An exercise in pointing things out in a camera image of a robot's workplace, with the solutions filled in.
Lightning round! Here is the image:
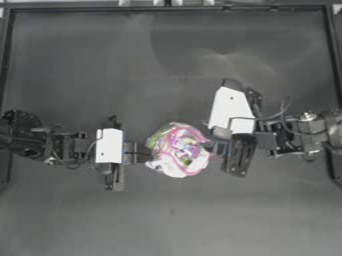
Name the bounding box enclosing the black table frame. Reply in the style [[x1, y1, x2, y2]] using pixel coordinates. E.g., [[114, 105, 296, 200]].
[[0, 1, 342, 148]]

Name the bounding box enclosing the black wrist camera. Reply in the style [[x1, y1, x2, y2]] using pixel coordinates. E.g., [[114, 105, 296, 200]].
[[207, 125, 233, 140]]

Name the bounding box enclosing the purple wrapped candy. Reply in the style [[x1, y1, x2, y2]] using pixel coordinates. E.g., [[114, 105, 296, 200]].
[[174, 139, 199, 158]]

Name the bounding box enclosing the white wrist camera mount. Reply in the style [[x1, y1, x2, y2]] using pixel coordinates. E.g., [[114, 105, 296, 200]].
[[94, 127, 124, 165], [207, 85, 257, 135]]

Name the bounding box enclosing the clear bag with pink zip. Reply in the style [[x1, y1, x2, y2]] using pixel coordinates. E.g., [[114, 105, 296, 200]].
[[144, 121, 215, 179]]

